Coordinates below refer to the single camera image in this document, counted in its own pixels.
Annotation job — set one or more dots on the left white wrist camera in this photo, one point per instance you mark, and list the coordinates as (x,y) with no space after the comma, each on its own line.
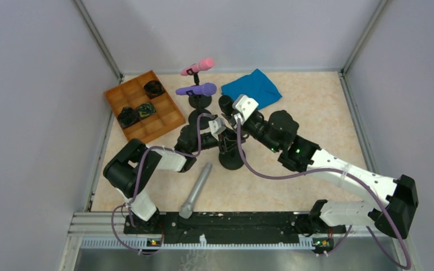
(217,127)

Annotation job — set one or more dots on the pink microphone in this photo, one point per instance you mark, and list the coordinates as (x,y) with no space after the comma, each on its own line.
(203,65)

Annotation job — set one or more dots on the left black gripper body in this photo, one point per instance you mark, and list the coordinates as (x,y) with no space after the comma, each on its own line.
(224,138)

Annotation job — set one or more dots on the orange compartment tray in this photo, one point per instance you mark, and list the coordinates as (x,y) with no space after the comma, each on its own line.
(131,94)

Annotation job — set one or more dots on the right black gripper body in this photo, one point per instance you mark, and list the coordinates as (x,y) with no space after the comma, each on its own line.
(234,113)

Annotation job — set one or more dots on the silver microphone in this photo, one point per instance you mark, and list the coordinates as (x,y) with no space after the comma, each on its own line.
(187,207)

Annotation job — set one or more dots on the blue folded cloth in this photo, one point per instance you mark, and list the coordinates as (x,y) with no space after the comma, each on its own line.
(255,85)

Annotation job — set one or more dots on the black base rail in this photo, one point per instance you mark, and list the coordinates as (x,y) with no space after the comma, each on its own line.
(231,227)

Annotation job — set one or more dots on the purple microphone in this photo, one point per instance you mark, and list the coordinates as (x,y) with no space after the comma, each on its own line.
(207,89)

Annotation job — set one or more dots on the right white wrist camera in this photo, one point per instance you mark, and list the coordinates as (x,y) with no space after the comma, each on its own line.
(245,103)

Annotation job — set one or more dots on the black mic stand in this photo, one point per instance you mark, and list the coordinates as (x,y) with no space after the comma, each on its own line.
(197,101)
(232,159)
(203,122)

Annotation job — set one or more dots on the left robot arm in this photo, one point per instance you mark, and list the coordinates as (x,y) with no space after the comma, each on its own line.
(131,168)

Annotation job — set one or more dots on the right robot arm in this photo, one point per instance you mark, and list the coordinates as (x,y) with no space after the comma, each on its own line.
(389,204)

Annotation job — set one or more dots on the yellow-green bundle in tray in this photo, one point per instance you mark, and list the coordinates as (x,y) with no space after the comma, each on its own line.
(145,110)

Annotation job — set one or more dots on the black item in tray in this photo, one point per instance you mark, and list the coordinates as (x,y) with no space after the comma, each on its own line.
(153,89)

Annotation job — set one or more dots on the black bundle in tray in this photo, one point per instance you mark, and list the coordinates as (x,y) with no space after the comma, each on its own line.
(127,117)

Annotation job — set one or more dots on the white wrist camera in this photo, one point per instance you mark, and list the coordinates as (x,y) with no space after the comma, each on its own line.
(217,127)
(245,103)

